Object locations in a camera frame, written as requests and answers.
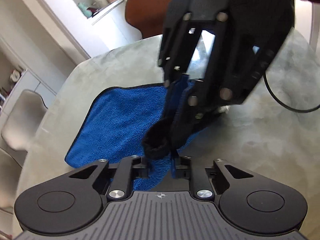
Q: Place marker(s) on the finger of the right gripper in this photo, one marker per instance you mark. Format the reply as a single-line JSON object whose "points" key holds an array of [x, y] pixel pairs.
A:
{"points": [[141, 167], [180, 166]]}

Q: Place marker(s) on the grey and blue towel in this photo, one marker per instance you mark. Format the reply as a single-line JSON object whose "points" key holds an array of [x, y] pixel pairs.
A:
{"points": [[116, 123]]}

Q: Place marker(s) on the brown chair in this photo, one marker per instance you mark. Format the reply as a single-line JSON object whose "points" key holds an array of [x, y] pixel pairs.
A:
{"points": [[146, 15]]}

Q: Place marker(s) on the beige dining chair left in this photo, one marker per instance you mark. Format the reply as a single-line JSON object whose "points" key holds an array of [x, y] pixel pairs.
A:
{"points": [[22, 123]]}

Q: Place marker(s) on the beige dining chair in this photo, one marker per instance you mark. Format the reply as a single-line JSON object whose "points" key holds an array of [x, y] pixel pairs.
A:
{"points": [[11, 167], [22, 123]]}

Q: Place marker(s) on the beige dining chair right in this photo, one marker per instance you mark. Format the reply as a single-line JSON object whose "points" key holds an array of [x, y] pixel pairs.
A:
{"points": [[11, 167]]}

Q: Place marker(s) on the white mug on shelf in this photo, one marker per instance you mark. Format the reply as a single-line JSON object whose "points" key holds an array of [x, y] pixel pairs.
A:
{"points": [[101, 3]]}

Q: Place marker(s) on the white alarm clock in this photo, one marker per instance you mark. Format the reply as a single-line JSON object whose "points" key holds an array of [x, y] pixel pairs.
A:
{"points": [[15, 76]]}

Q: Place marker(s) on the teal figurine on shelf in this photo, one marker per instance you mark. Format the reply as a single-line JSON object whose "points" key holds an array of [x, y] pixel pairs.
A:
{"points": [[85, 9]]}

